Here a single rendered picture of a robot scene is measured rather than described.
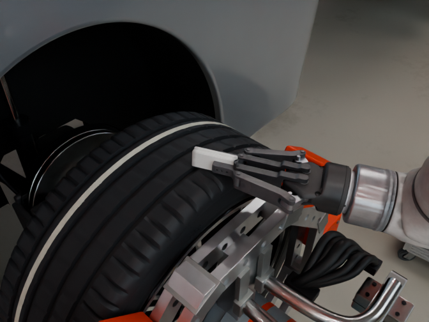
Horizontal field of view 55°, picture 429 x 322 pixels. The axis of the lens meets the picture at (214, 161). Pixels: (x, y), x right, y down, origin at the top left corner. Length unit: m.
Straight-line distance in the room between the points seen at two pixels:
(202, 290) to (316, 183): 0.22
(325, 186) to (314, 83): 2.65
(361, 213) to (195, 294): 0.25
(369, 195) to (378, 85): 2.76
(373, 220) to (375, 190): 0.04
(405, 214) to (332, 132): 2.17
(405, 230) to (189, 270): 0.30
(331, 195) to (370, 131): 2.24
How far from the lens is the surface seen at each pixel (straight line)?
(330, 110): 2.95
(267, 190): 0.59
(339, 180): 0.60
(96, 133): 1.05
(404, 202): 0.59
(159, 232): 0.59
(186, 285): 0.59
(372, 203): 0.60
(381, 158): 2.64
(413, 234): 0.61
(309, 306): 0.71
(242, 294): 0.69
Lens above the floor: 1.62
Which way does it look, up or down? 42 degrees down
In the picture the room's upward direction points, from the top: straight up
